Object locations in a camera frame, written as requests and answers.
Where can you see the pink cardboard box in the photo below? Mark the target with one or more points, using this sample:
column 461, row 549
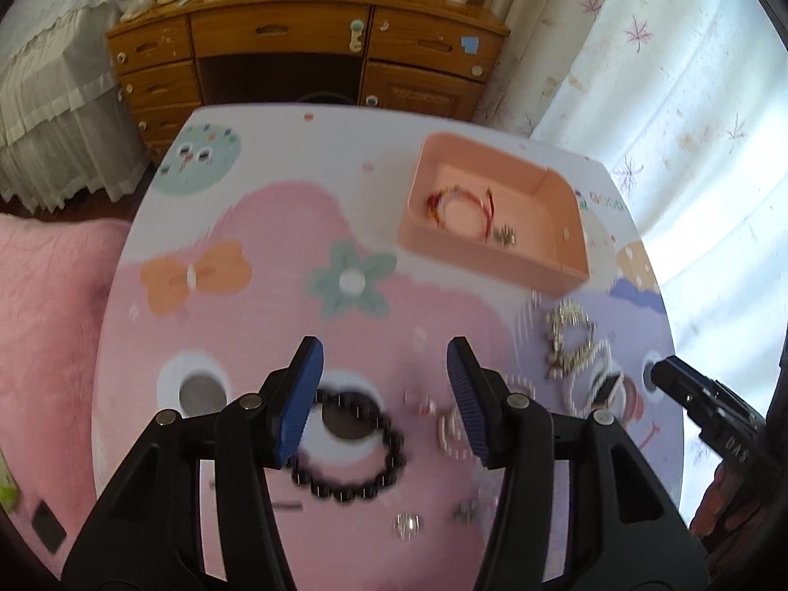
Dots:
column 462, row 188

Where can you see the wooden desk with drawers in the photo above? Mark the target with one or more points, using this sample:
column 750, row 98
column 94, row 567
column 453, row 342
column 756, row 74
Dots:
column 423, row 56

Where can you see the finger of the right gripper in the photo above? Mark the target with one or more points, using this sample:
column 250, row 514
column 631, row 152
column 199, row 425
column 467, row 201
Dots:
column 716, row 410

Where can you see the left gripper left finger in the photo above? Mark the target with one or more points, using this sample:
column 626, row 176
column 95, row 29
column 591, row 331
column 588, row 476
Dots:
column 258, row 432

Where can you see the white lace bed cover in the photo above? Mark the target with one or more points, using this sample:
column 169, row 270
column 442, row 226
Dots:
column 64, row 125

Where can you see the pink bed blanket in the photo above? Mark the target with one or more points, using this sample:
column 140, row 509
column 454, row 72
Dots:
column 55, row 280

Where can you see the pink strap wristwatch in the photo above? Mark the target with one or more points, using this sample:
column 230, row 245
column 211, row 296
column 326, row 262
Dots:
column 618, row 394

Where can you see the round white stone brooch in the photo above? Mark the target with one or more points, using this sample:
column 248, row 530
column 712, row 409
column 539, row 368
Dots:
column 407, row 525

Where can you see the teal flower brooch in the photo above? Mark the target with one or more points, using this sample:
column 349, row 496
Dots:
column 470, row 512

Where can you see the small teal flower earring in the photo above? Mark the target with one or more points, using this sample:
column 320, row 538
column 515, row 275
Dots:
column 505, row 236

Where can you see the cartoon printed table mat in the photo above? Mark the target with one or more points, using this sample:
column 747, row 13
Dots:
column 267, row 224

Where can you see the white floral curtain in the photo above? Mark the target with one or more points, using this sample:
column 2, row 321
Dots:
column 685, row 103

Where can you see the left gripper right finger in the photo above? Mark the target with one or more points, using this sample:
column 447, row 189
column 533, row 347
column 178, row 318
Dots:
column 511, row 432

